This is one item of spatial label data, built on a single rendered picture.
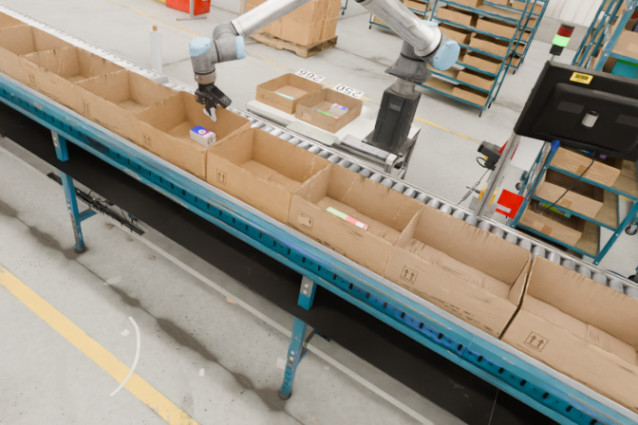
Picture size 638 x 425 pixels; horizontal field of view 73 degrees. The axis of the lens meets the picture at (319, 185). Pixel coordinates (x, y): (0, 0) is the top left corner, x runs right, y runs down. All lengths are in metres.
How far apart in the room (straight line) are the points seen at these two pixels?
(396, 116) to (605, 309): 1.38
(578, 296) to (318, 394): 1.21
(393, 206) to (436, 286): 0.40
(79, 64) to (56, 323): 1.34
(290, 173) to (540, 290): 1.04
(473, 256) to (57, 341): 1.90
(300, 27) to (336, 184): 4.62
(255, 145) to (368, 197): 0.56
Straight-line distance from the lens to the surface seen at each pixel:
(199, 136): 1.99
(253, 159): 1.96
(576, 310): 1.73
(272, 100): 2.79
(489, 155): 2.14
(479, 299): 1.41
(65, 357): 2.41
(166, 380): 2.26
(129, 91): 2.44
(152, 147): 1.93
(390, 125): 2.52
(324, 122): 2.60
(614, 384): 1.52
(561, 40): 1.94
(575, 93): 1.86
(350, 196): 1.75
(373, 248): 1.44
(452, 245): 1.68
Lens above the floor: 1.92
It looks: 34 degrees down
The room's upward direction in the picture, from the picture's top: 11 degrees clockwise
